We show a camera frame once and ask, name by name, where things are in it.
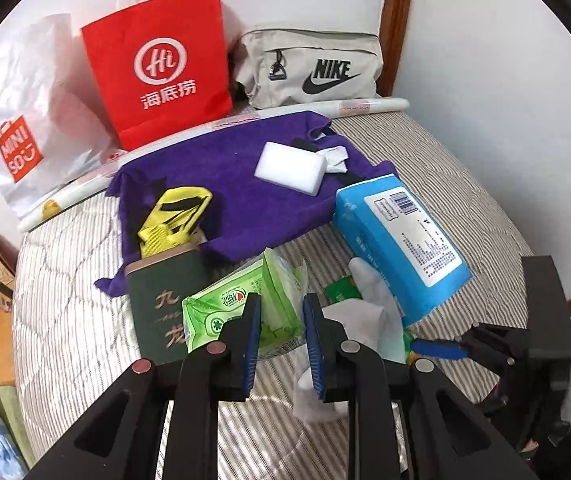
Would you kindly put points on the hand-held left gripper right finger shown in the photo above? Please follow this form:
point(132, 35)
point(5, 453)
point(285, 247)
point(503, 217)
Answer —
point(313, 345)

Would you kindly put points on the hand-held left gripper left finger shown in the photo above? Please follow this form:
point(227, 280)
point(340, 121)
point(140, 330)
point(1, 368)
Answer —
point(250, 340)

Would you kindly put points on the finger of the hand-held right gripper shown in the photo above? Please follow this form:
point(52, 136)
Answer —
point(438, 349)

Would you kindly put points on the green wet wipes pack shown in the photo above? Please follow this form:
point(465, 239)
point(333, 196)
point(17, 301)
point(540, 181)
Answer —
point(225, 305)

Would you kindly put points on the white tissue sheet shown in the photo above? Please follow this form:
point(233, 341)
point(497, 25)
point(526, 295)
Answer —
point(370, 315)

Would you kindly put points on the blue tissue pack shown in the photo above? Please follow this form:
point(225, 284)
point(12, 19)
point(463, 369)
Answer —
point(405, 240)

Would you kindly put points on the white sponge block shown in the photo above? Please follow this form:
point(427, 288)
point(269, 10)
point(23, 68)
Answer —
point(290, 167)

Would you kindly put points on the small green card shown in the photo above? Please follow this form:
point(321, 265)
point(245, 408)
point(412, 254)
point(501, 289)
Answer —
point(340, 291)

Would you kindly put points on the dark green box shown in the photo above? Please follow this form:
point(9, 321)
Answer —
point(160, 300)

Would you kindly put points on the striped mattress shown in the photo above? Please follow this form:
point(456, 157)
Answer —
point(80, 310)

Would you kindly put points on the white crumpled paper scrap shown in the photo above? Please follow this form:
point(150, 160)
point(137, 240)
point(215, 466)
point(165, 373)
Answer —
point(334, 159)

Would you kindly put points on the white rolled paper tube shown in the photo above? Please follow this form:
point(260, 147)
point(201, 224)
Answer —
point(65, 200)

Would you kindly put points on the green bedding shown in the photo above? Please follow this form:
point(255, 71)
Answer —
point(10, 410)

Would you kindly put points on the grey waist bag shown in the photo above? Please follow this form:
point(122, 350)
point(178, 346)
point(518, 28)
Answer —
point(310, 70)

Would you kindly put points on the red paper bag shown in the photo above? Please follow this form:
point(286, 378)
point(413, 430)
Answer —
point(165, 60)

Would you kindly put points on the white plastic shopping bag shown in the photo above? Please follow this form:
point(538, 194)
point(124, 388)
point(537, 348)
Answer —
point(40, 90)

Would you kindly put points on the wooden bed frame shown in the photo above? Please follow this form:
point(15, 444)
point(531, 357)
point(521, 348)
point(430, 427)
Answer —
point(395, 20)

